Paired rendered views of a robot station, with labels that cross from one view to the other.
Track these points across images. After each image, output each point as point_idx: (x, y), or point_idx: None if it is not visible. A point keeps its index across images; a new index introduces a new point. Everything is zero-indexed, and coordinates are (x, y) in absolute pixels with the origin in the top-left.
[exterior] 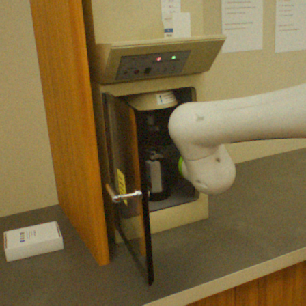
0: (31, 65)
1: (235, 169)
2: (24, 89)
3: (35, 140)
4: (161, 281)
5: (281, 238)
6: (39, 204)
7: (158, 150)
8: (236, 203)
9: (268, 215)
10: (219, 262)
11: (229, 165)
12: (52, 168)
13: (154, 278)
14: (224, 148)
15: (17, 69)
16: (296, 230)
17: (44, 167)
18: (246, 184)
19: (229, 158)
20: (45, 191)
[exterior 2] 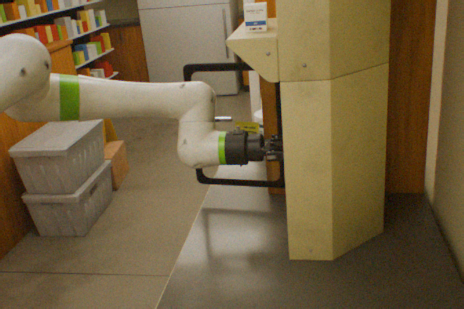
0: (443, 25)
1: (179, 151)
2: (438, 50)
3: (435, 110)
4: (219, 205)
5: (195, 282)
6: (428, 179)
7: (282, 141)
8: (305, 296)
9: (246, 302)
10: (208, 234)
11: (177, 142)
12: (436, 151)
13: (197, 178)
14: (180, 127)
15: (439, 25)
16: (193, 301)
17: (433, 145)
18: None
19: (180, 138)
20: (431, 170)
